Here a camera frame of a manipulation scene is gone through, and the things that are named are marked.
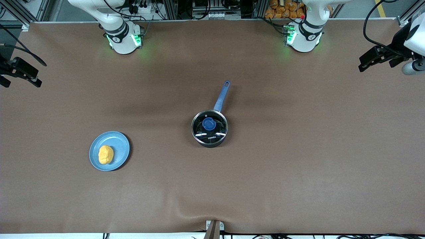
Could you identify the brown table mat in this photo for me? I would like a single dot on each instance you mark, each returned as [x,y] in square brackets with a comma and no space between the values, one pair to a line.
[265,182]

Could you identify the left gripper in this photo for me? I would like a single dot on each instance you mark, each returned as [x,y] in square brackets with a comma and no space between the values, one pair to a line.
[397,42]

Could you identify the metal table clamp bracket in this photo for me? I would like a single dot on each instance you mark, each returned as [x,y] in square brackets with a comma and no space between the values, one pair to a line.
[214,229]

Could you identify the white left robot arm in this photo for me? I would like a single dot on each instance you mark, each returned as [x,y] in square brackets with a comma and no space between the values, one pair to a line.
[303,39]

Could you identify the pile of orange toys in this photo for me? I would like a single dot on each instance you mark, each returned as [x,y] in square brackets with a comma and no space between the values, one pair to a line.
[282,10]

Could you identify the glass lid blue knob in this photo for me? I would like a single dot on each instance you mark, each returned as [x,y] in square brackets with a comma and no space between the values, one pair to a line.
[209,123]

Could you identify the blue round plate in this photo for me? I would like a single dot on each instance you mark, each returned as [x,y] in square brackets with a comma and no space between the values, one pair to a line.
[119,147]

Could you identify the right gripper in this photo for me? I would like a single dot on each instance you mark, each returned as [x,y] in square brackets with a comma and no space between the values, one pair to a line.
[4,66]

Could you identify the yellow potato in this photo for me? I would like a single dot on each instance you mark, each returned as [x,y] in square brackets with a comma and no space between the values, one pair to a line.
[106,154]

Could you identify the grey control box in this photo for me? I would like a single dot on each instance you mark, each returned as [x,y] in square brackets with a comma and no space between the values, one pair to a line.
[209,10]

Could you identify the aluminium frame profile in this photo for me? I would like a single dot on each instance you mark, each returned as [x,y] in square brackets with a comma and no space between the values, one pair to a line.
[406,15]
[20,15]

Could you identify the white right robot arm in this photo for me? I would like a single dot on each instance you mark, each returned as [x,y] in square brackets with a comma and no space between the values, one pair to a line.
[121,39]

